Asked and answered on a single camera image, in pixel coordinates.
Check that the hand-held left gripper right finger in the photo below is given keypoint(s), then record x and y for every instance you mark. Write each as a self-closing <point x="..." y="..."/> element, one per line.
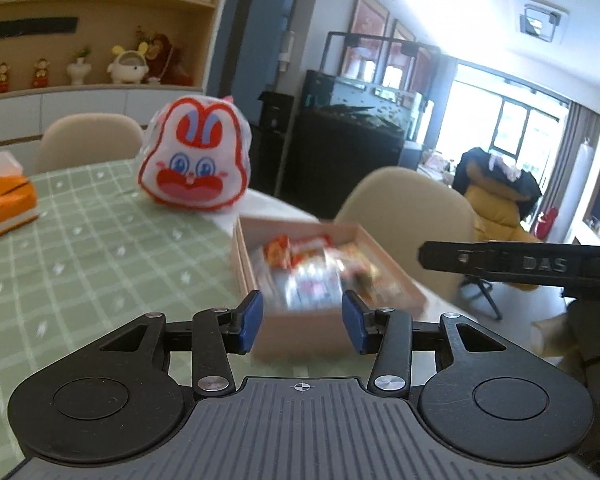
<point x="355" y="322"/>

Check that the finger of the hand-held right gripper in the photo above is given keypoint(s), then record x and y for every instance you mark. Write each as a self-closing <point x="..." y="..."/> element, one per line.
<point x="450" y="257"/>

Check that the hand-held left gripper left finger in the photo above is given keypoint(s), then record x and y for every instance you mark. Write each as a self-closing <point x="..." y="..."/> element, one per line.
<point x="250" y="320"/>

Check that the pink cardboard box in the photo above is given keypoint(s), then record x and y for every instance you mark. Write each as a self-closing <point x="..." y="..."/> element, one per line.
<point x="305" y="330"/>

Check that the blue cube candy packet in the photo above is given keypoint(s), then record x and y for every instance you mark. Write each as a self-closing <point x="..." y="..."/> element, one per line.
<point x="310" y="285"/>

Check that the red white rice cracker packet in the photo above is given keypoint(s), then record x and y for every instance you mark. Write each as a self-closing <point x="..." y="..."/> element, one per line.
<point x="285" y="252"/>

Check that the beige dining chair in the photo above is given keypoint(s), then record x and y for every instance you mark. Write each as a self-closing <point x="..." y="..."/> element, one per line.
<point x="405" y="210"/>
<point x="90" y="140"/>

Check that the yellow armchair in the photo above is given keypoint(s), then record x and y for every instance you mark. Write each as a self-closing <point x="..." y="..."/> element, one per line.
<point x="495" y="210"/>

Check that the dark jacket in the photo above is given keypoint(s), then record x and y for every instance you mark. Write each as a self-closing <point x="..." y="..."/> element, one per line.
<point x="475" y="170"/>

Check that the beige curtain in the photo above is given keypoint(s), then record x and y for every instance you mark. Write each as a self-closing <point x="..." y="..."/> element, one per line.
<point x="580" y="160"/>

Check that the balcony glass window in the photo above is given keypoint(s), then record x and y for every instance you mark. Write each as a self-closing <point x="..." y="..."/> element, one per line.
<point x="520" y="125"/>

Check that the black fish tank cabinet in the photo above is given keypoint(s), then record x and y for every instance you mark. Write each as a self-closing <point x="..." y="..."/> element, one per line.
<point x="340" y="150"/>

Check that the green checked tablecloth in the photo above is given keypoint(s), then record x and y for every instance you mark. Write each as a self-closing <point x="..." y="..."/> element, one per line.
<point x="105" y="260"/>

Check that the red white rabbit face bag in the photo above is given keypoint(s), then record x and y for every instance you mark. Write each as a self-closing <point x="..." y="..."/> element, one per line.
<point x="195" y="170"/>

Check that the square ceiling vent fixture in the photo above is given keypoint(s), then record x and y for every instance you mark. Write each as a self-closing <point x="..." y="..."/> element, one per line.
<point x="540" y="20"/>

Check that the orange tissue box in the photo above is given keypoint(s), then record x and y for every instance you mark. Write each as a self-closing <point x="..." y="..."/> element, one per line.
<point x="5" y="205"/>

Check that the white sideboard cabinet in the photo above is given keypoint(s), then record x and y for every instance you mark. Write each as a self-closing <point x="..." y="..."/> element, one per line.
<point x="80" y="102"/>

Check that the brown monkey plush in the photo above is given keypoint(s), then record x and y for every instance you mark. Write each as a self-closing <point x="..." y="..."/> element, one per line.
<point x="165" y="55"/>

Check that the white rabbit figurine yellow ears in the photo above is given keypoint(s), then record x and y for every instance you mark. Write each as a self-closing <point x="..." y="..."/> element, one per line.
<point x="127" y="67"/>

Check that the grey blue door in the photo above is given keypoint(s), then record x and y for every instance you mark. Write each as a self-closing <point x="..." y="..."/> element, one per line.
<point x="270" y="35"/>

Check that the white vase with plant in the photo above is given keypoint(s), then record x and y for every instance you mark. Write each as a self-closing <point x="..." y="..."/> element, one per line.
<point x="78" y="72"/>

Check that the red doll figurine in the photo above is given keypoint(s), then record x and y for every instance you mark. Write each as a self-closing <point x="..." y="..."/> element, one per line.
<point x="1" y="80"/>
<point x="41" y="75"/>

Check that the wooden shelf unit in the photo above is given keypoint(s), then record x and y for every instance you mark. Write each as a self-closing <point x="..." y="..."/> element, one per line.
<point x="105" y="15"/>

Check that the black metal frame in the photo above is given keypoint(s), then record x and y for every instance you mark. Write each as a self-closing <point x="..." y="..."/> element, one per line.
<point x="409" y="49"/>

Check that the red framed wall picture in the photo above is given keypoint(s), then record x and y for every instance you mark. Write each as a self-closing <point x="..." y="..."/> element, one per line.
<point x="370" y="15"/>
<point x="400" y="30"/>

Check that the white wall dispenser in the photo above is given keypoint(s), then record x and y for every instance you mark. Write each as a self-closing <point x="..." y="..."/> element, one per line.
<point x="287" y="52"/>

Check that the black wall plaque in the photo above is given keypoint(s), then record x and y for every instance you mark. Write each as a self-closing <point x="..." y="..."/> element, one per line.
<point x="35" y="27"/>

